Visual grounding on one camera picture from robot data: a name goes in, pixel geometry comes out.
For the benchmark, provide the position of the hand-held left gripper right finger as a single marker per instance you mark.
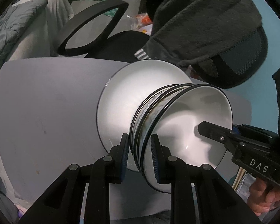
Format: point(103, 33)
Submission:
point(155, 161)

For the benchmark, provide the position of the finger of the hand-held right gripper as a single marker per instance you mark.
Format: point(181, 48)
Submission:
point(214, 133)
point(236, 129)

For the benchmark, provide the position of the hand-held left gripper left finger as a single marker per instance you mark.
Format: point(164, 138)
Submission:
point(124, 161)

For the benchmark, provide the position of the white bowl black rim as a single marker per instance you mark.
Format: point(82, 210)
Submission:
point(189, 133)
point(140, 114)
point(151, 114)

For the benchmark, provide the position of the white plate black rim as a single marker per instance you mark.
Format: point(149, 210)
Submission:
point(121, 102)

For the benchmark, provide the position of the person's right hand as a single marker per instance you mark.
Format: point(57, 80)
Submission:
point(263, 198)

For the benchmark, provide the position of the wooden slats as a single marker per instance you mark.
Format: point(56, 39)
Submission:
point(238, 179)

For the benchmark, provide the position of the dark grey fleece robe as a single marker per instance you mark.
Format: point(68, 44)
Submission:
point(200, 23)

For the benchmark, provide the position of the black mesh office chair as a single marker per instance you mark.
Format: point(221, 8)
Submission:
point(121, 44)

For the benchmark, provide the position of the white bed sheet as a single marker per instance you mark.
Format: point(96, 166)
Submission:
point(37, 39)

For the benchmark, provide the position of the grey quilt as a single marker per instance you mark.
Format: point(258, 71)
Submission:
point(4, 35)

